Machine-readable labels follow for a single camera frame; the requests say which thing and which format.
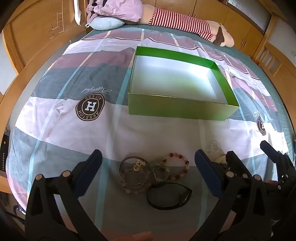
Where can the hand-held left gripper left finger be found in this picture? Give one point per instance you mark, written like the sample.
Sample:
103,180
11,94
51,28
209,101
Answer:
92,168

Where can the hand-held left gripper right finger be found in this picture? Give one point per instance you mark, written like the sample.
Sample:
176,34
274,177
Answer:
205,172

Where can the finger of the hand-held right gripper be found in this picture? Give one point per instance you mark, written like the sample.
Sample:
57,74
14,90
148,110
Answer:
270,150
234,161

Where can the silver bangle with charm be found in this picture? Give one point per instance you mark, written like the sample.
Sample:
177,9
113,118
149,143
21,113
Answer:
120,171

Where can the green cardboard box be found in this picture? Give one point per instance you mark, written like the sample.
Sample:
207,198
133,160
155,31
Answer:
173,109

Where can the person's left hand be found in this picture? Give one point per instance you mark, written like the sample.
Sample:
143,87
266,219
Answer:
138,236

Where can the pink and grey plaid sheet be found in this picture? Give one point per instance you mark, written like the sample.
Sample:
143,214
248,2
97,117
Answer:
57,129

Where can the black bangle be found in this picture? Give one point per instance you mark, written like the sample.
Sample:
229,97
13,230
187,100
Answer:
161,207

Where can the black electronic device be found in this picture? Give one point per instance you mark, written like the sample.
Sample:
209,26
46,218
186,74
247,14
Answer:
4,148

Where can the wooden slatted side panel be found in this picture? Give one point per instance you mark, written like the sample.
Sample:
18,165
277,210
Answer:
270,53

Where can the frosted glass window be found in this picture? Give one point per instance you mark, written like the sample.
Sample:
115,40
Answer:
249,14

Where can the light blue pillow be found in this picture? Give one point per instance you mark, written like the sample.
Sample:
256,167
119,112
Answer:
106,23

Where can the wooden headboard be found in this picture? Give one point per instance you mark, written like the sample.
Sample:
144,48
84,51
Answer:
30,34

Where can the plush toy in striped shirt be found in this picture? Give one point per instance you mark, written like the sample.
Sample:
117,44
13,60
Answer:
185,22

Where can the teal bedspread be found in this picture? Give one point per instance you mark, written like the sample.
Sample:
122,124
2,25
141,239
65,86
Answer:
161,29

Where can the white towel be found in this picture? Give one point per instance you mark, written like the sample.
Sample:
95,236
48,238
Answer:
78,12

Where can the pink padded garment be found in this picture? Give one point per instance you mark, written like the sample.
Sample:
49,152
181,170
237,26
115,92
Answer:
120,9

